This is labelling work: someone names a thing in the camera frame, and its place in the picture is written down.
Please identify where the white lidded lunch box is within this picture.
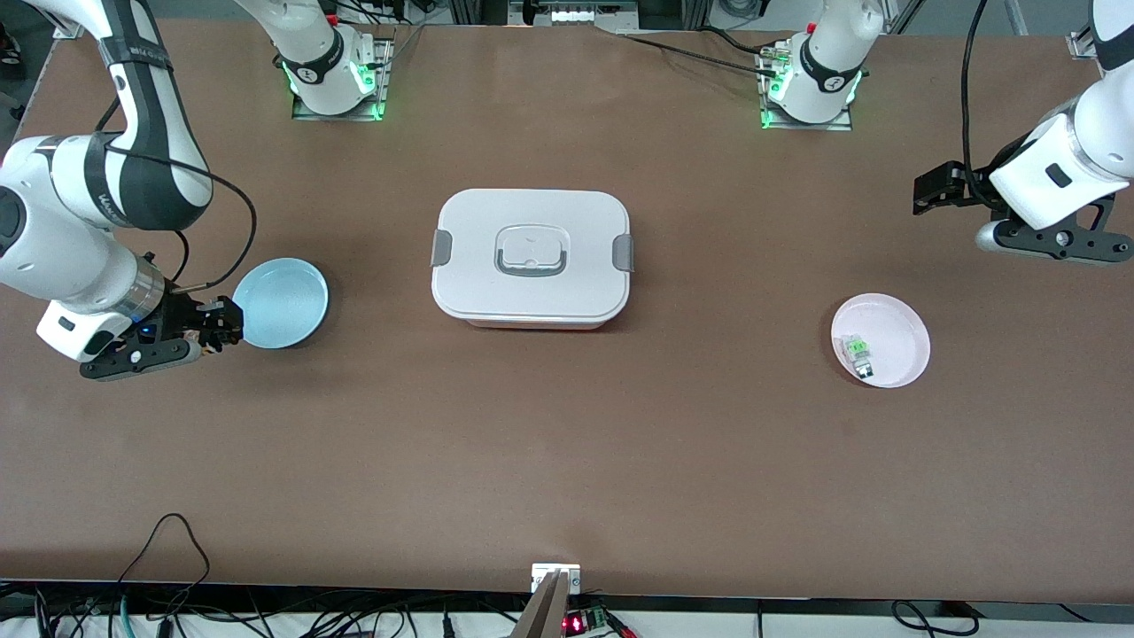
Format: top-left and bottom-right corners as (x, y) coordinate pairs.
(431, 189), (635, 331)

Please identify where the blue plate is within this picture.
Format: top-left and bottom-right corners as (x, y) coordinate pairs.
(232, 258), (330, 349)

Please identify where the pink plate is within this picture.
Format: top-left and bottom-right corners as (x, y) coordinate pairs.
(831, 293), (931, 388)

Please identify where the white power strip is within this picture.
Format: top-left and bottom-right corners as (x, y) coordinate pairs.
(549, 7), (639, 24)

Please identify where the circuit board with red display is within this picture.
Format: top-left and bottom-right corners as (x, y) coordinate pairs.
(563, 605), (614, 635)

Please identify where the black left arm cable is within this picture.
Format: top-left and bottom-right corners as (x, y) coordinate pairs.
(959, 0), (990, 210)

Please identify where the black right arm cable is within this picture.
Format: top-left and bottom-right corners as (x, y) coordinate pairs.
(93, 89), (259, 293)

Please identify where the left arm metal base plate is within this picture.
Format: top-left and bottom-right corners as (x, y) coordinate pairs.
(757, 44), (853, 132)

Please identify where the green push-button switch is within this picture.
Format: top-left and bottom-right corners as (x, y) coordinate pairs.
(843, 335), (876, 379)

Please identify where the black looped table cable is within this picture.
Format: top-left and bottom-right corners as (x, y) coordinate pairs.
(115, 512), (212, 605)

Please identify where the black cable to arm base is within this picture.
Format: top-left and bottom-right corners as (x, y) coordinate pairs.
(616, 27), (785, 81)

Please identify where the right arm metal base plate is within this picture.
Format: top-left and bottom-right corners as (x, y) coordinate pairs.
(292, 35), (395, 122)

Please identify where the black coiled floor cable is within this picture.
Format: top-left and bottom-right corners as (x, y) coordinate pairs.
(890, 601), (980, 637)

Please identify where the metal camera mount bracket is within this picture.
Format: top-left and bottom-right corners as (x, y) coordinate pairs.
(512, 564), (582, 638)

